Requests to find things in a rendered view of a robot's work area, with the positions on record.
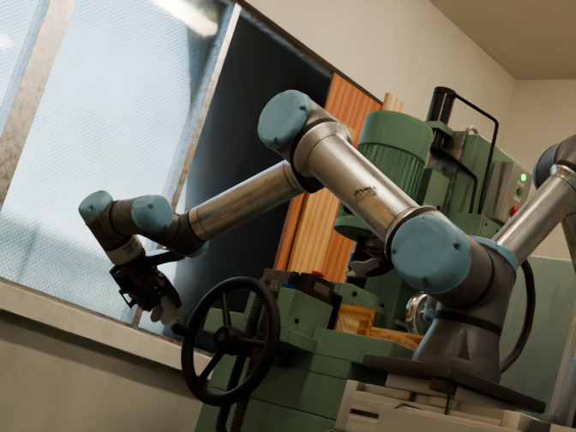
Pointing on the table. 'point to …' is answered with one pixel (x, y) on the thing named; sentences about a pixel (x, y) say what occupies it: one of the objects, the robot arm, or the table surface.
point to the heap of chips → (397, 339)
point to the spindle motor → (390, 158)
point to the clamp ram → (334, 309)
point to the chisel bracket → (357, 297)
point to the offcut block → (347, 324)
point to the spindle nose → (358, 261)
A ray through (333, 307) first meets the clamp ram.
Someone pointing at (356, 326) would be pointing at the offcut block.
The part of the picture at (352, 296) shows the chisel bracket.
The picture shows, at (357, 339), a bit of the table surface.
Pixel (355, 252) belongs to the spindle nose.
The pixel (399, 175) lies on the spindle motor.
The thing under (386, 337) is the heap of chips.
